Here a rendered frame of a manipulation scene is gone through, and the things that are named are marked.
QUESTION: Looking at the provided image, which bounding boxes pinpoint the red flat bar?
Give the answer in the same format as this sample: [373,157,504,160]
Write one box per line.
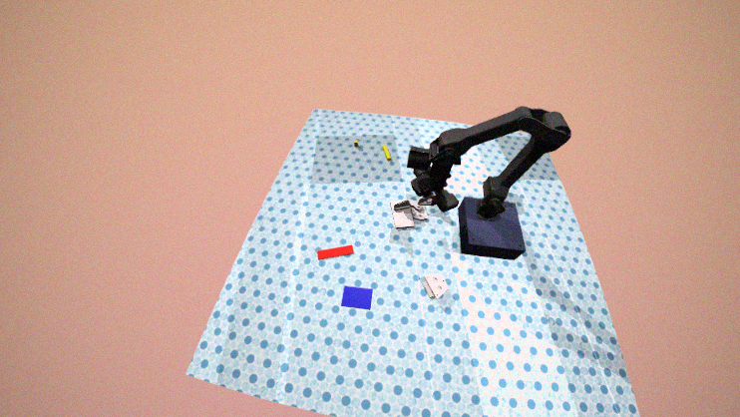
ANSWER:
[317,245,354,259]

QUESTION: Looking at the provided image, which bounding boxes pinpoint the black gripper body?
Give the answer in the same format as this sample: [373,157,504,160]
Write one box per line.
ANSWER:
[413,167,459,212]

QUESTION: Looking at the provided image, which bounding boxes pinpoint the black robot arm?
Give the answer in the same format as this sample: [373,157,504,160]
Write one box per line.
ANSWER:
[407,106,571,221]

